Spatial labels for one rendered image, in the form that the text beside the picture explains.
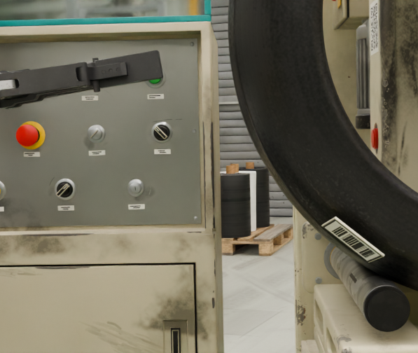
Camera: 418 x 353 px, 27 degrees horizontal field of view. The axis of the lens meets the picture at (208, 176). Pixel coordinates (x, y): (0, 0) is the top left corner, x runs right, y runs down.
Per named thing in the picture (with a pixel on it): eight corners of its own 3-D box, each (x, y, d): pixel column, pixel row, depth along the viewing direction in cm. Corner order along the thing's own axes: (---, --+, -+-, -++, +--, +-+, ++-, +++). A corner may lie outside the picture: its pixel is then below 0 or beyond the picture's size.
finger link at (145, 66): (95, 61, 96) (94, 60, 95) (158, 50, 96) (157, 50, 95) (100, 88, 96) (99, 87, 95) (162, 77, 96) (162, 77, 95)
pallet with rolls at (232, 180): (214, 237, 883) (213, 161, 879) (293, 238, 862) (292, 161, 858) (179, 254, 767) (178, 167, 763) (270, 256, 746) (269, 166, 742)
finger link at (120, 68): (80, 69, 95) (75, 67, 92) (126, 61, 95) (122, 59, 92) (82, 83, 95) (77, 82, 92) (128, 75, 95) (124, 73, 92)
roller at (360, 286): (351, 280, 120) (323, 262, 120) (368, 252, 120) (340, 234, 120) (395, 342, 85) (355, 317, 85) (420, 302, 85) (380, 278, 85)
